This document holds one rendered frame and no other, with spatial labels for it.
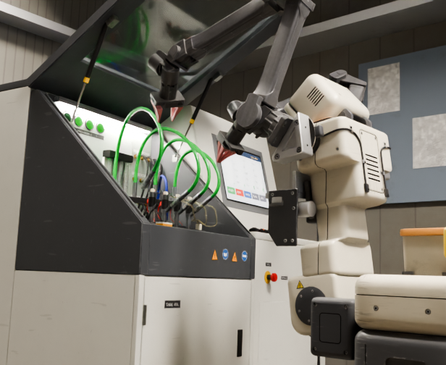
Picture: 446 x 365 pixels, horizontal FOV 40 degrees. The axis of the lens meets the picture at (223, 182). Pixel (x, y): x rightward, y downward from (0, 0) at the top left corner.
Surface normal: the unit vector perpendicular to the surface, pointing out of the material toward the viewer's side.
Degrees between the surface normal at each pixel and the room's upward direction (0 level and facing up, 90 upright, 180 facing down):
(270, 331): 90
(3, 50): 90
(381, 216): 90
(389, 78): 90
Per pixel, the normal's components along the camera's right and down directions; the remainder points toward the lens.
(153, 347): 0.84, -0.05
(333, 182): -0.66, -0.14
